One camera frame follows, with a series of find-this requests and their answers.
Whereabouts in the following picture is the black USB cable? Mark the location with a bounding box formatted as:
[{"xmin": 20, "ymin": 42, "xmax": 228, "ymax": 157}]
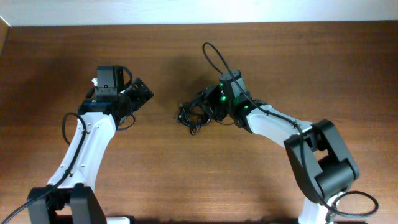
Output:
[{"xmin": 176, "ymin": 90, "xmax": 215, "ymax": 136}]

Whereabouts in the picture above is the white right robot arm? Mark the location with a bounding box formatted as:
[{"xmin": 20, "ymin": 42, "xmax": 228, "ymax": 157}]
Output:
[{"xmin": 202, "ymin": 70, "xmax": 359, "ymax": 223}]

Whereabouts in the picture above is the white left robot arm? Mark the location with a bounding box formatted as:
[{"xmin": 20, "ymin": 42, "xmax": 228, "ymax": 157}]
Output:
[{"xmin": 27, "ymin": 65, "xmax": 154, "ymax": 224}]

